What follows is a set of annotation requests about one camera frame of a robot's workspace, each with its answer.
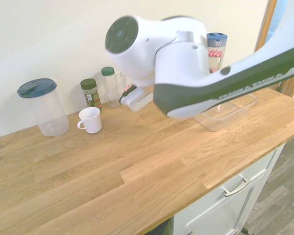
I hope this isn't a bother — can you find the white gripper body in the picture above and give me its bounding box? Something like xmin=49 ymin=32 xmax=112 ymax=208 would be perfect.
xmin=125 ymin=87 xmax=154 ymax=113

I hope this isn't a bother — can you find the clear rectangular plastic container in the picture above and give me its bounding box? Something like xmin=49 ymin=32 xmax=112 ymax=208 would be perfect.
xmin=200 ymin=94 xmax=258 ymax=133

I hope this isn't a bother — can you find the tall clear drinking glass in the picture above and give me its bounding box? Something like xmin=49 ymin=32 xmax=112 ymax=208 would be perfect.
xmin=120 ymin=71 xmax=129 ymax=103

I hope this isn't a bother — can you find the clear bottle green cap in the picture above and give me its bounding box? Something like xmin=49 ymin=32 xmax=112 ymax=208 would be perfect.
xmin=100 ymin=66 xmax=121 ymax=109

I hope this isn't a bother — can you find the spice jar dark green lid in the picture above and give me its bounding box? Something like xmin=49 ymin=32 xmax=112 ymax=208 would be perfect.
xmin=80 ymin=78 xmax=103 ymax=112

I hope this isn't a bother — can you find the white ceramic mug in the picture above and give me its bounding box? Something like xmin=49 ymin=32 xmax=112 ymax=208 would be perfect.
xmin=77 ymin=107 xmax=103 ymax=135

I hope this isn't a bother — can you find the large clear canister blue lid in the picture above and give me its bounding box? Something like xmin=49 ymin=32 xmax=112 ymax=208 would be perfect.
xmin=17 ymin=78 xmax=70 ymax=137

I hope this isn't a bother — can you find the tall clear canister blue lid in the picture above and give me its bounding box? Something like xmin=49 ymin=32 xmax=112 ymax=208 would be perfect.
xmin=206 ymin=32 xmax=228 ymax=74

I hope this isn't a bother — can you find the white cabinet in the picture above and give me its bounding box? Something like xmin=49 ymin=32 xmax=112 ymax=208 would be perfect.
xmin=170 ymin=143 xmax=287 ymax=235

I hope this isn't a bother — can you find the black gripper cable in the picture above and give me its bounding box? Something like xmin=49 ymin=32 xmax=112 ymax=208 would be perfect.
xmin=119 ymin=84 xmax=138 ymax=104

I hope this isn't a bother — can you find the silver drawer handle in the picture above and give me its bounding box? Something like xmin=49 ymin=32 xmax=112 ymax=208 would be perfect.
xmin=221 ymin=178 xmax=251 ymax=198

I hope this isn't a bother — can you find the wooden door frame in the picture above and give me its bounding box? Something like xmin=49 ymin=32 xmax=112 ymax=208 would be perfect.
xmin=254 ymin=0 xmax=294 ymax=101

